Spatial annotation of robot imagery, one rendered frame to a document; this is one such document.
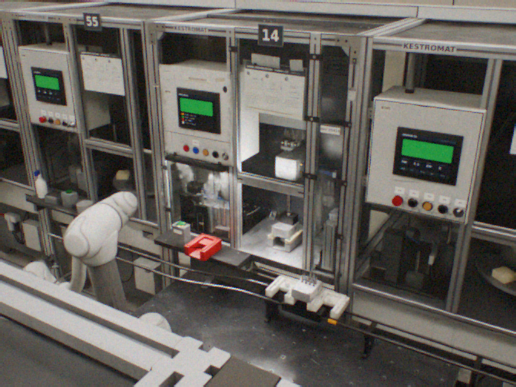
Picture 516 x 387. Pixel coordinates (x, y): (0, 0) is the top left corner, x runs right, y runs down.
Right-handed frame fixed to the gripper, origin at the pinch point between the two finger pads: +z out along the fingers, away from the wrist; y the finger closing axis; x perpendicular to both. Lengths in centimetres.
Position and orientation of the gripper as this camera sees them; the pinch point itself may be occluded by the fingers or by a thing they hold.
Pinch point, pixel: (50, 258)
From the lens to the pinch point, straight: 276.4
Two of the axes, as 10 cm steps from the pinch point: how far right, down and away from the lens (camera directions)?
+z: -1.7, -1.1, 9.8
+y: -9.7, -1.5, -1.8
